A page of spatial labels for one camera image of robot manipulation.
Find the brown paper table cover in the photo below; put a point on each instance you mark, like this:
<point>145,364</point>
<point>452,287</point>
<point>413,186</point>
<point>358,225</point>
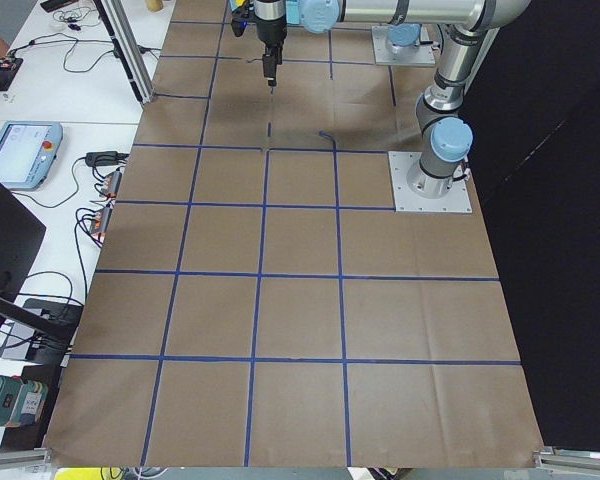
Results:
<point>259,301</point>

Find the aluminium frame post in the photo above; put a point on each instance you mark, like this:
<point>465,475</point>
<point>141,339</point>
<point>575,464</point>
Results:
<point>125,45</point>

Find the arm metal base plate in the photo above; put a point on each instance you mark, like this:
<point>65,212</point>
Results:
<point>406,45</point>
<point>416,192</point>

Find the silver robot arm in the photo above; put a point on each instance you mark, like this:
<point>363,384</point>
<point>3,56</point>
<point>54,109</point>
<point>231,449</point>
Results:
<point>320,16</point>
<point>446,138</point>

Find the orange black converter box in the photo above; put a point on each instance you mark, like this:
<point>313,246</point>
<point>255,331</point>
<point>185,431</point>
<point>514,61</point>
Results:
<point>110,184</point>

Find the black monitor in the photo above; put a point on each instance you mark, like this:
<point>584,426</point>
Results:
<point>21,236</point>

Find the black power adapter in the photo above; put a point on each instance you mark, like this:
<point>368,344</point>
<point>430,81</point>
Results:
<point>101,158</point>

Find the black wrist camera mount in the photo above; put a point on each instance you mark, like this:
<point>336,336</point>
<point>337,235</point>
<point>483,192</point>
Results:
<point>242,15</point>

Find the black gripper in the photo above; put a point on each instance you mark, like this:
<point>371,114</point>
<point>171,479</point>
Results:
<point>269,26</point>

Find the blue teach pendant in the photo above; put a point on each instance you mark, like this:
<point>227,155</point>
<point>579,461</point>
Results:
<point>28,149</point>

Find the green box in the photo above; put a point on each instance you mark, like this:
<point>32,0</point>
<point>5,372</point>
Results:
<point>21,401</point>

